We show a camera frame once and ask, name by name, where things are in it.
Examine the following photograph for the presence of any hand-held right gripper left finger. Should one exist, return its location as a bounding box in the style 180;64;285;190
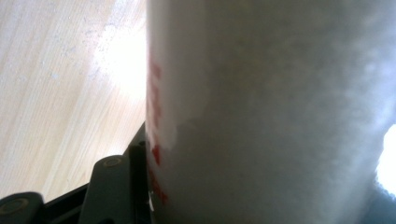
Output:
78;121;152;224

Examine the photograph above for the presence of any clear sugar bag red label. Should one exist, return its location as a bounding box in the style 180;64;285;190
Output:
145;0;396;224

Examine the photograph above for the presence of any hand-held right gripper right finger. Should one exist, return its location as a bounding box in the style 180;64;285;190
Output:
358;181;396;224

